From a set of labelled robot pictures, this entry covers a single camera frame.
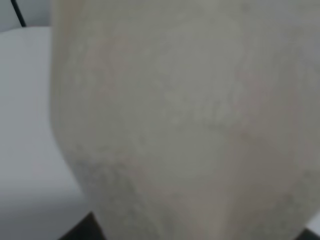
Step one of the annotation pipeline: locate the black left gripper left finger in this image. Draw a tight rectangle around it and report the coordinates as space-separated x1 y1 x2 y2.
59 212 107 240

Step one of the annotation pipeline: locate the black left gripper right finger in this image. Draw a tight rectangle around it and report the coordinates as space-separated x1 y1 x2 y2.
297 228 320 240

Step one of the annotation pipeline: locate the clear plastic drink bottle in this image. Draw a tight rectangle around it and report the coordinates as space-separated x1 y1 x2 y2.
50 0 320 240

